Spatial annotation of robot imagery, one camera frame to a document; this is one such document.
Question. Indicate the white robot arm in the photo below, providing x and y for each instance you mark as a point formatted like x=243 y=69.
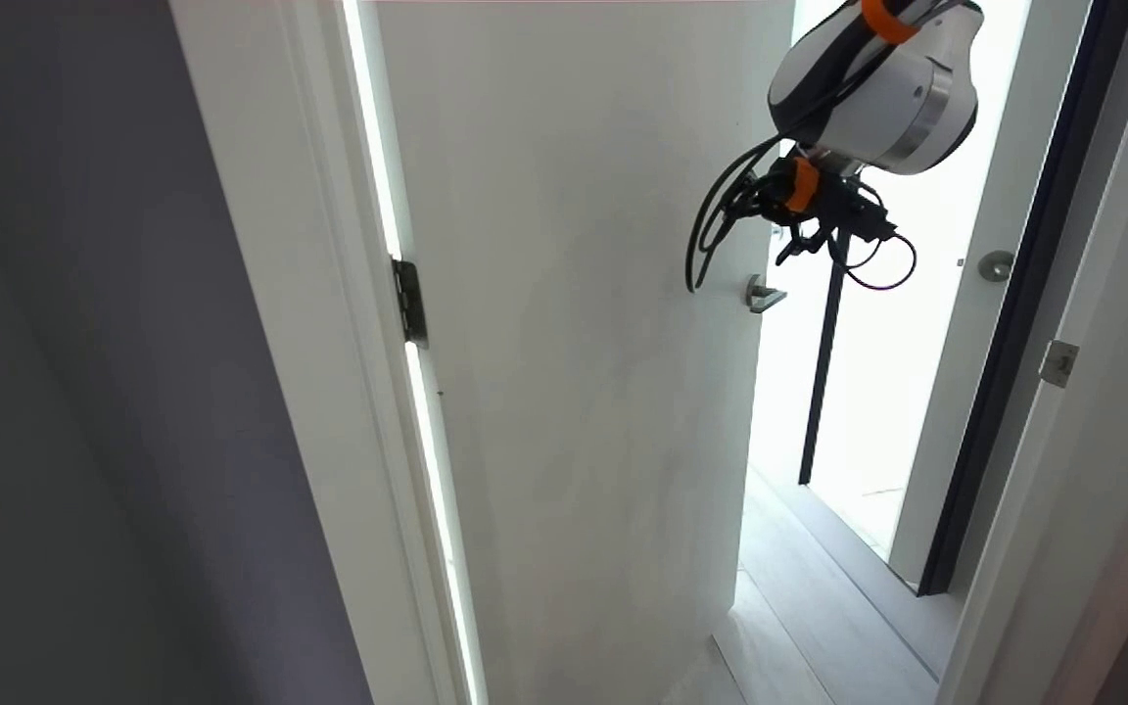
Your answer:
x=897 y=90

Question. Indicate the white door with dark edge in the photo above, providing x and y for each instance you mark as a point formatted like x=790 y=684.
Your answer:
x=979 y=394

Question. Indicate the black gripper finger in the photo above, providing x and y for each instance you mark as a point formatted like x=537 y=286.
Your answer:
x=799 y=243
x=876 y=220

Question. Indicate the black door hinge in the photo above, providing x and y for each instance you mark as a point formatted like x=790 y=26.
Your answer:
x=407 y=298

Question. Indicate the thin black rod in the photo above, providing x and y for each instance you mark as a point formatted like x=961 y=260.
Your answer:
x=825 y=364

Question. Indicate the metal strike plate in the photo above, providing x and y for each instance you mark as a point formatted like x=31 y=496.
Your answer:
x=1059 y=361

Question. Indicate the round metal door knob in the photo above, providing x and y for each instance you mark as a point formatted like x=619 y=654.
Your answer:
x=996 y=265

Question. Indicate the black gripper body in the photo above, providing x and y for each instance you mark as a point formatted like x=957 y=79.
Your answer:
x=815 y=196

